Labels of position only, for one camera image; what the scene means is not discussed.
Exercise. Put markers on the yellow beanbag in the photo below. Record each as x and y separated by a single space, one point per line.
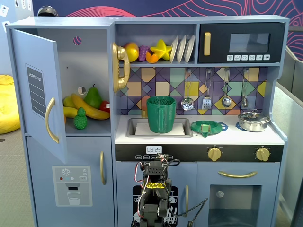
8 106

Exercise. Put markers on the blue dishwasher door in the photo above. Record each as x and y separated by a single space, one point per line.
125 175

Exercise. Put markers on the white toy plate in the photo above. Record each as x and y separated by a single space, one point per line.
189 48
174 49
181 49

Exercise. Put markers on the green toy pear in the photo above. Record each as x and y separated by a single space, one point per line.
93 98

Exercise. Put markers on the orange toy fruit slice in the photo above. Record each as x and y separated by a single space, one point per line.
151 58

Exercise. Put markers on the yellow green toy banana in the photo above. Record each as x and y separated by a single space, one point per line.
68 101

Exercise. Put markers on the metal toy spatula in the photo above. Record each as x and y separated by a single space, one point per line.
206 103

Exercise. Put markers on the gold toy telephone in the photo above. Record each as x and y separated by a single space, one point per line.
120 56

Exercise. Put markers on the green printed round lid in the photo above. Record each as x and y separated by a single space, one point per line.
216 126

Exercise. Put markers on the black helmet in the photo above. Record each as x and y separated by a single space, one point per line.
47 11

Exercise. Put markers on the metal toy spoon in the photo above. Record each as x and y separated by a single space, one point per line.
244 102

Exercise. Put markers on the gold toy faucet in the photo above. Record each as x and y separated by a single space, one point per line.
144 113

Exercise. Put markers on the black microwave door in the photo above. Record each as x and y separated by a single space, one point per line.
217 42

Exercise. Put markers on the steel toy pot with lid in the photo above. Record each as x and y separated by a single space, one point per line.
253 120

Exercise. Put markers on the red toy fruit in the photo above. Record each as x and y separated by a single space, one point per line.
105 106

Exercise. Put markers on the green printed cup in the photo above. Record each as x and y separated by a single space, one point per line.
161 116

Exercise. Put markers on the blue fridge door with dispenser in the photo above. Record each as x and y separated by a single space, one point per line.
71 151

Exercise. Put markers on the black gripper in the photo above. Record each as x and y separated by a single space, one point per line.
155 165

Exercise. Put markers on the yellow toy starfruit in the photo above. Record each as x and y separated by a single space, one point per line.
162 49

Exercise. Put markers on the purple toy grapes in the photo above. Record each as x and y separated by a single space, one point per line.
143 53

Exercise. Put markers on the blue oven door with window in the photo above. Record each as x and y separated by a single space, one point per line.
203 189

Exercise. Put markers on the small yellow toy banana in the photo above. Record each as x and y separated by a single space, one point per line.
69 112

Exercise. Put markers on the grey toy sink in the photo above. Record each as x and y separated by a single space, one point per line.
131 127

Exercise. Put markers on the metal toy skimmer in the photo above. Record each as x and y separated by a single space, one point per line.
187 104

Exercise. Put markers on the blue cabinet door with list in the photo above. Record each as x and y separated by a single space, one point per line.
35 59

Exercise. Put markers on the gold stove knob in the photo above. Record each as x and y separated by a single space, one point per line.
214 154
262 154

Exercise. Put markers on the blue toy kitchen unit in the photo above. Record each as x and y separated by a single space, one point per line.
180 139

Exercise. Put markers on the blue trivet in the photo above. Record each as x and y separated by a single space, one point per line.
226 126
237 126

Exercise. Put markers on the large yellow toy banana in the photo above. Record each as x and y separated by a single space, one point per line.
92 112

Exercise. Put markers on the metal toy ladle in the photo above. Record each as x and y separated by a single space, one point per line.
226 101

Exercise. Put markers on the green toy pineapple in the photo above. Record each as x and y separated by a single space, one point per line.
80 120

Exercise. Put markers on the yellow red toy mango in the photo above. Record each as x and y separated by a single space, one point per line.
132 52

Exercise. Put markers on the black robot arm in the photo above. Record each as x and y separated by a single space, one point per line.
151 208

